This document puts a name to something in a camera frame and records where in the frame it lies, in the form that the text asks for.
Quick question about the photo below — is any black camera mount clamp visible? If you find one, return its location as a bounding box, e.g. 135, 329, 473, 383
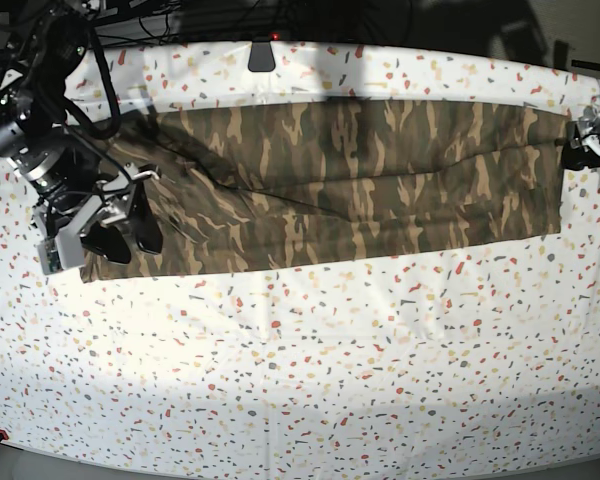
248, 41, 276, 73

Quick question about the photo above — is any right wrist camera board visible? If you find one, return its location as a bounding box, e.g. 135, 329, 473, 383
37, 239, 64, 276

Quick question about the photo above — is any terrazzo patterned table cloth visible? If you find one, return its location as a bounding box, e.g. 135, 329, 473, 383
0, 40, 600, 480

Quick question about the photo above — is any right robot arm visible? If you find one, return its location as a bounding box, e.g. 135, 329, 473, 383
0, 1, 163, 274

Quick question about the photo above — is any camouflage T-shirt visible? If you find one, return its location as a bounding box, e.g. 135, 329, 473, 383
80, 98, 568, 283

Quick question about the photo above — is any black cables bundle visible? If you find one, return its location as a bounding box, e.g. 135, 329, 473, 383
79, 0, 416, 46

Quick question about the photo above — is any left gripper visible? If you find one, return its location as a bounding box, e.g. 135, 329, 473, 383
561, 113, 600, 171

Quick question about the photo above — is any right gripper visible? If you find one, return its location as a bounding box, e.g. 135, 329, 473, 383
36, 164, 163, 264

